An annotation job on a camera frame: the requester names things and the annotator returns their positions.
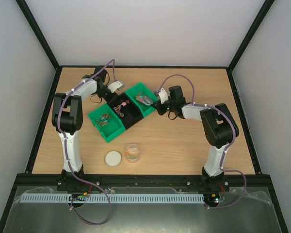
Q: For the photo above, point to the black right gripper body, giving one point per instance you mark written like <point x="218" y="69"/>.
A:
<point x="158" y="105"/>

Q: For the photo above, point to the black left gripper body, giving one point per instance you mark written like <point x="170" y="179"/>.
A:
<point x="108" y="98"/>

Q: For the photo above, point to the black bin with lollipops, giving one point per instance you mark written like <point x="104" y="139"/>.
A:
<point x="125" y="109"/>

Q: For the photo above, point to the silver metal scoop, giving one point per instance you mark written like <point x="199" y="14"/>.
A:
<point x="145" y="100"/>

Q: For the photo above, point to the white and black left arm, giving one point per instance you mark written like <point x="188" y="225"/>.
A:
<point x="67" y="115"/>

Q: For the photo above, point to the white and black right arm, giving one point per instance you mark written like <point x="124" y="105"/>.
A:
<point x="219" y="126"/>

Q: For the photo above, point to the green bin with star candies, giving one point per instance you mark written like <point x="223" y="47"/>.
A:
<point x="141" y="89"/>

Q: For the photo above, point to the green bin on left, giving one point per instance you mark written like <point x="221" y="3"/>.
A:
<point x="107" y="122"/>

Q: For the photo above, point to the clear plastic jar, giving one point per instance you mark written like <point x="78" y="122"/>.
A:
<point x="132" y="153"/>

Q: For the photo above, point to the white round jar lid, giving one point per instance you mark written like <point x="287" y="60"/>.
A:
<point x="113" y="158"/>

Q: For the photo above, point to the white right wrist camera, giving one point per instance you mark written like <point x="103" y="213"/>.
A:
<point x="162" y="94"/>

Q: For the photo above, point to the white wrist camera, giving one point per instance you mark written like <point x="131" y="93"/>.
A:
<point x="162" y="94"/>
<point x="118" y="85"/>

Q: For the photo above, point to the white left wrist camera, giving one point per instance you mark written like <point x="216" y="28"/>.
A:
<point x="118" y="85"/>

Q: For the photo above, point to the light blue slotted cable duct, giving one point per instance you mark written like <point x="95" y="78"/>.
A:
<point x="114" y="198"/>

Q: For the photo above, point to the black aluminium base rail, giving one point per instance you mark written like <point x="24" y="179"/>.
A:
<point x="185" y="183"/>

